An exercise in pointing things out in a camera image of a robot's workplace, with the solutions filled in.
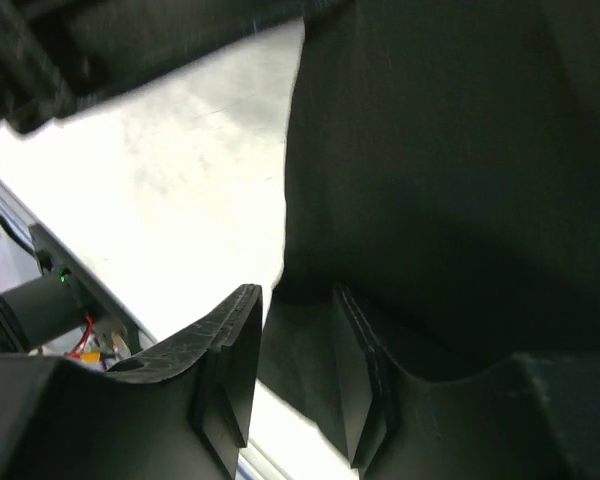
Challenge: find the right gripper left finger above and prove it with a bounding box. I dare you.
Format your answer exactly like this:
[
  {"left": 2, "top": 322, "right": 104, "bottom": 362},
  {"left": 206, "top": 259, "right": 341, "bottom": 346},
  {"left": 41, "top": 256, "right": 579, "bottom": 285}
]
[{"left": 0, "top": 285, "right": 262, "bottom": 479}]

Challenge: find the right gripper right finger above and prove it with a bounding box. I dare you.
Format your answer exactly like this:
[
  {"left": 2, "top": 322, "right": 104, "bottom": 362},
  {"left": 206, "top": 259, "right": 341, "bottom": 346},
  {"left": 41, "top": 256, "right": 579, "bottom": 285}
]
[{"left": 332, "top": 286, "right": 600, "bottom": 479}]

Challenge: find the black long sleeve shirt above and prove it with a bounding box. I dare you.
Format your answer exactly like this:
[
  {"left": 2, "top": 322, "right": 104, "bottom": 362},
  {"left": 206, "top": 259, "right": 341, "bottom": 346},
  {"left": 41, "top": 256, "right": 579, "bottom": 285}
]
[{"left": 259, "top": 1, "right": 600, "bottom": 446}]

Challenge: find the aluminium front rail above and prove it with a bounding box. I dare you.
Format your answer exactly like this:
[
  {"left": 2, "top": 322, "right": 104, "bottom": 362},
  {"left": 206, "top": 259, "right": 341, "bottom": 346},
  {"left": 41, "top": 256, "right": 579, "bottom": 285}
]
[{"left": 0, "top": 181, "right": 284, "bottom": 479}]

